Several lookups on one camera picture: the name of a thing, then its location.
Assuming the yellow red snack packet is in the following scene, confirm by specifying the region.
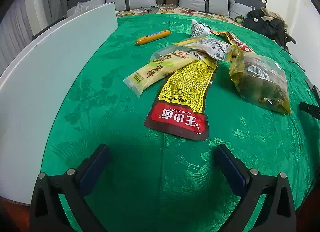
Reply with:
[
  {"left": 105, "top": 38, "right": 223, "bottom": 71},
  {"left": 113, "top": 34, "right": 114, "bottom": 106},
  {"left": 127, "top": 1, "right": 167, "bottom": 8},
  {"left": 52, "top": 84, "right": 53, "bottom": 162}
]
[{"left": 210, "top": 30, "right": 255, "bottom": 54}]

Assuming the cream noodle snack packet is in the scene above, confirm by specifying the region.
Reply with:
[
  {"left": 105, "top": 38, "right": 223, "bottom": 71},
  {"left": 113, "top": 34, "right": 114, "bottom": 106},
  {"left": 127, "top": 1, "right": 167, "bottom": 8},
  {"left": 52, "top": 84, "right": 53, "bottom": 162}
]
[{"left": 123, "top": 50, "right": 198, "bottom": 97}]

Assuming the red yellow Wang Xiaolu packet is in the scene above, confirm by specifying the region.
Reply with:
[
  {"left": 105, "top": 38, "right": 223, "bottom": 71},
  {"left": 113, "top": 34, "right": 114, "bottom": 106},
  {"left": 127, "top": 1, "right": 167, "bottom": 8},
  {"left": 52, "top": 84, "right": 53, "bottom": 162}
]
[{"left": 144, "top": 59, "right": 217, "bottom": 141}]

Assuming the orange sausage stick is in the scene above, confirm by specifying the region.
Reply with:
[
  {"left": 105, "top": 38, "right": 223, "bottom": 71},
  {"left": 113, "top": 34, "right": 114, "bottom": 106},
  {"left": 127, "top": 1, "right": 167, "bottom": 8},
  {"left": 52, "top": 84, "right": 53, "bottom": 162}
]
[{"left": 135, "top": 30, "right": 171, "bottom": 46}]

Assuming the green embroidered tablecloth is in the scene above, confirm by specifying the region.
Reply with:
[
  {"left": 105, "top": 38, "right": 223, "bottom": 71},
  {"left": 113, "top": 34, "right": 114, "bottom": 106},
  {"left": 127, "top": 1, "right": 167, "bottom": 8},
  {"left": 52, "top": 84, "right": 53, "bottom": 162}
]
[{"left": 41, "top": 14, "right": 319, "bottom": 231}]

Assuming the black jacket pile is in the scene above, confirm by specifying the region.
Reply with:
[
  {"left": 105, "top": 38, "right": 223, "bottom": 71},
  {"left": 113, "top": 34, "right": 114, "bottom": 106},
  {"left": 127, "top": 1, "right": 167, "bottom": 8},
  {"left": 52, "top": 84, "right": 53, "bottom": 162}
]
[{"left": 242, "top": 8, "right": 296, "bottom": 48}]

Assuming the silver yellow-edged snack packet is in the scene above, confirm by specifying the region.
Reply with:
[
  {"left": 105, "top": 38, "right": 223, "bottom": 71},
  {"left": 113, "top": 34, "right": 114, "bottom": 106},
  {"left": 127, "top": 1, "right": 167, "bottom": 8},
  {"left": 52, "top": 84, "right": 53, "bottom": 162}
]
[{"left": 174, "top": 37, "right": 233, "bottom": 61}]

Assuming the grey pillow far right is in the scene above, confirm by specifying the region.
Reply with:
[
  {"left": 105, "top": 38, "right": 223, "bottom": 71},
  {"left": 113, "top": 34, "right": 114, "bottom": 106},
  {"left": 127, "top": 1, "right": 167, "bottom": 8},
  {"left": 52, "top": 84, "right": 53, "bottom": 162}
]
[{"left": 228, "top": 0, "right": 265, "bottom": 19}]

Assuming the small silver snack packet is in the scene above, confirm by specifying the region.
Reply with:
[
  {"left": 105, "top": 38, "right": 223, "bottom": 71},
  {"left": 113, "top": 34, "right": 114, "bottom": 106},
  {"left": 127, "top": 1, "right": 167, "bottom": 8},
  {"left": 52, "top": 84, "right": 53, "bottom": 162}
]
[{"left": 191, "top": 20, "right": 213, "bottom": 38}]

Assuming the clear thin snack wrapper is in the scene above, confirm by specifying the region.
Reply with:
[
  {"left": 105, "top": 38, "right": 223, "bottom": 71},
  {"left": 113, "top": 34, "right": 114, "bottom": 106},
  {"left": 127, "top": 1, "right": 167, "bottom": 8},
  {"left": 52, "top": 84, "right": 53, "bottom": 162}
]
[{"left": 149, "top": 45, "right": 192, "bottom": 62}]

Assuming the grey pillow far left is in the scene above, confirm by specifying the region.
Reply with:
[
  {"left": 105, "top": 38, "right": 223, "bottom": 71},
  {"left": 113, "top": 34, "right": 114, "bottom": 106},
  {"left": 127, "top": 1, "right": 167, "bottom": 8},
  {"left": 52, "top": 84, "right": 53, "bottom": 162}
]
[{"left": 66, "top": 0, "right": 106, "bottom": 17}]

